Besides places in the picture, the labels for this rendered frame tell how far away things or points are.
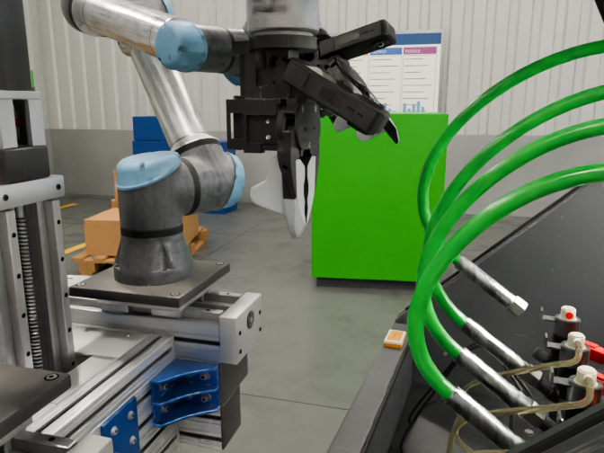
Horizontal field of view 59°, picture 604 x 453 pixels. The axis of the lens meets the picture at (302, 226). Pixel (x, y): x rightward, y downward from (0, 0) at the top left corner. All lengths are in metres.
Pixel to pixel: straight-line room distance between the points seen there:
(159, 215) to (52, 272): 0.21
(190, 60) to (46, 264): 0.39
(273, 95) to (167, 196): 0.47
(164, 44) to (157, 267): 0.39
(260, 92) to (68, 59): 8.51
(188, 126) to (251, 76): 0.56
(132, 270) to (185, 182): 0.19
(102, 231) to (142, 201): 3.71
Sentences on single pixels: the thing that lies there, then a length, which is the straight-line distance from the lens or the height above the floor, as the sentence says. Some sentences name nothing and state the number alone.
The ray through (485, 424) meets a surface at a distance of 0.49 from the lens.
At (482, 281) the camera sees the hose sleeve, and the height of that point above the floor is 1.15.
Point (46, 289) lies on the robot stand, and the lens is 0.94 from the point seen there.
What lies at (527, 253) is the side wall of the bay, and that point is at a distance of 1.01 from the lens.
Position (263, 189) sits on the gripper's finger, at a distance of 0.59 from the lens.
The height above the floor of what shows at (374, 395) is 0.95.
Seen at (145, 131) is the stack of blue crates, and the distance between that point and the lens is 7.27.
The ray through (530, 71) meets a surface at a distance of 0.66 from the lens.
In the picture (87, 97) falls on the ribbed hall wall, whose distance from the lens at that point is 8.89.
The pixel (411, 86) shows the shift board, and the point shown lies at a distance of 7.07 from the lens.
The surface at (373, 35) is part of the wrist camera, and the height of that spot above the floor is 1.46.
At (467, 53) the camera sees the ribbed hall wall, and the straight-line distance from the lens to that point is 7.16.
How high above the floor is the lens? 1.36
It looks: 13 degrees down
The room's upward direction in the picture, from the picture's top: straight up
